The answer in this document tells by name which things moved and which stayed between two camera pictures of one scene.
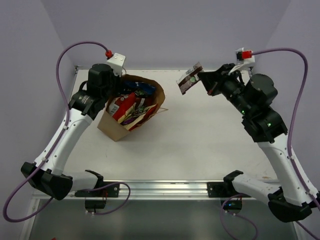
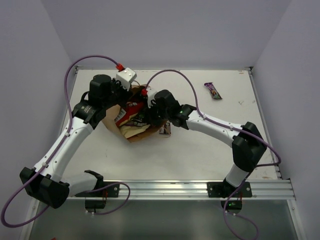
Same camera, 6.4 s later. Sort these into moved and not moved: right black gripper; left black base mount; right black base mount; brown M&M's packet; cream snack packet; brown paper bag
Moved: cream snack packet; brown paper bag; brown M&M's packet; right black gripper
Not moved: left black base mount; right black base mount
